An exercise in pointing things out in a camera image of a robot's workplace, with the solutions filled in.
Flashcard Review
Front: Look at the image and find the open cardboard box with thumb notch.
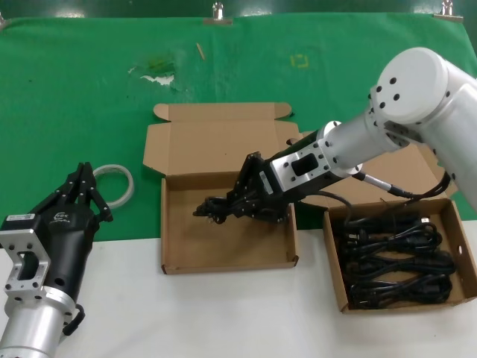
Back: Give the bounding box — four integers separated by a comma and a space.
142, 102, 307, 276

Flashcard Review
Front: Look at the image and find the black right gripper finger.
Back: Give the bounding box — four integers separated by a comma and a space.
244, 150, 266, 217
226, 152, 255, 210

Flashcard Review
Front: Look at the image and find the silver wrist bracket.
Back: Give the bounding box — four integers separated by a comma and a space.
0, 228, 51, 302
268, 144, 332, 195

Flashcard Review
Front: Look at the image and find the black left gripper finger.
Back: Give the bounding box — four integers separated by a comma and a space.
28, 162, 86, 215
77, 162, 113, 222

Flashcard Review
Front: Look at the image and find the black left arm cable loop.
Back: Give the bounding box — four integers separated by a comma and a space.
62, 304, 85, 336

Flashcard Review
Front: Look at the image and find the silver left wrist bracket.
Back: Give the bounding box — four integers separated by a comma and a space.
0, 228, 51, 302

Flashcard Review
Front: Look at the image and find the open cardboard box with round hole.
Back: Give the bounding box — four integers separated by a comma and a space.
290, 130, 470, 315

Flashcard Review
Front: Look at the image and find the silver right wrist bracket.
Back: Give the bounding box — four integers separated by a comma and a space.
268, 144, 332, 195

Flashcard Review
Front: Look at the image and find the clear tape roll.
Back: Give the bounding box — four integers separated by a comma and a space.
91, 163, 134, 208

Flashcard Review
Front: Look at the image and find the green table cloth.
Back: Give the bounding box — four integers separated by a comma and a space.
0, 13, 477, 245

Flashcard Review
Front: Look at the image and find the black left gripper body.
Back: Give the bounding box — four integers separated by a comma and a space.
0, 203, 99, 300

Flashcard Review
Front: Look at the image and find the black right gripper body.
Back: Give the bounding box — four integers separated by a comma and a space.
241, 128, 336, 224

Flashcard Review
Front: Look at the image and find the silver binder clip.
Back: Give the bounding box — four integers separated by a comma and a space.
433, 0, 464, 22
203, 1, 233, 27

